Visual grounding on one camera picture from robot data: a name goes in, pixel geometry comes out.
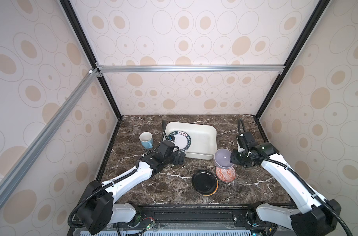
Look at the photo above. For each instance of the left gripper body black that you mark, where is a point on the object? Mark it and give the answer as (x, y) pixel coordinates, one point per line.
(173, 159)

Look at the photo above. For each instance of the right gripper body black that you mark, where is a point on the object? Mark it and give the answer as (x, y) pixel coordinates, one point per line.
(239, 158)

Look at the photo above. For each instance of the green rim lettered plate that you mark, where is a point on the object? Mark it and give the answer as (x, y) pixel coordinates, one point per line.
(181, 139)

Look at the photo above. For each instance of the purple bowl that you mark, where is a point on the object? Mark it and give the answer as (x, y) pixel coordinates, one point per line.
(222, 159)

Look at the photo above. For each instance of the red patterned bowl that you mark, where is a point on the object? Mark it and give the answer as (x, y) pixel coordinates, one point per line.
(226, 175)

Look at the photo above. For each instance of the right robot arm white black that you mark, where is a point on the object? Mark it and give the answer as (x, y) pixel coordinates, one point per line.
(297, 188)

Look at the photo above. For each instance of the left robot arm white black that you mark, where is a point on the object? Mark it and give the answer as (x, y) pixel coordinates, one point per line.
(114, 191)

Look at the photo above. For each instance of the white plastic bin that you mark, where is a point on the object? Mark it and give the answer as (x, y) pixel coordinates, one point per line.
(203, 138)

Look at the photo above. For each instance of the blue white mug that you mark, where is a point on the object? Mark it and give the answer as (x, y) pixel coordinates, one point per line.
(146, 140)

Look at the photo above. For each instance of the black plate orange rim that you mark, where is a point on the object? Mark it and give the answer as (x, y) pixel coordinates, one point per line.
(204, 182)

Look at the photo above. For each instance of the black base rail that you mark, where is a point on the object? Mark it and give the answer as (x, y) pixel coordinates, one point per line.
(202, 214)

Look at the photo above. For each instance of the silver aluminium rail back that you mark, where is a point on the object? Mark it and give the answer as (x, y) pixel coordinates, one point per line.
(190, 68)

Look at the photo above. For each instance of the silver aluminium rail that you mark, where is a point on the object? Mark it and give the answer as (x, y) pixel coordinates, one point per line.
(190, 68)
(22, 166)

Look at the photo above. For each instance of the silver aluminium rail left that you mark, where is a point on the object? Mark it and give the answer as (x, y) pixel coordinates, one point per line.
(22, 166)

